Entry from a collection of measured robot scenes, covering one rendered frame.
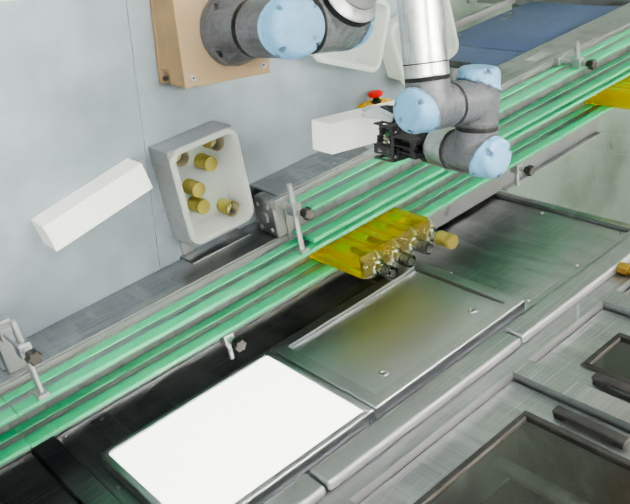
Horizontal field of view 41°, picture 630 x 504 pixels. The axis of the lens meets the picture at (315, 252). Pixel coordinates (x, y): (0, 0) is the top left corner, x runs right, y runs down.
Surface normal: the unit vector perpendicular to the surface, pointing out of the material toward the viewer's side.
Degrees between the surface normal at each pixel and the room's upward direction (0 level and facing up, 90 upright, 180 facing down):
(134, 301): 90
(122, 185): 0
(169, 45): 90
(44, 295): 0
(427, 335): 90
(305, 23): 8
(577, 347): 90
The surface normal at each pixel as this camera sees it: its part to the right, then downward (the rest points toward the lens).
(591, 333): -0.17, -0.87
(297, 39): 0.55, 0.21
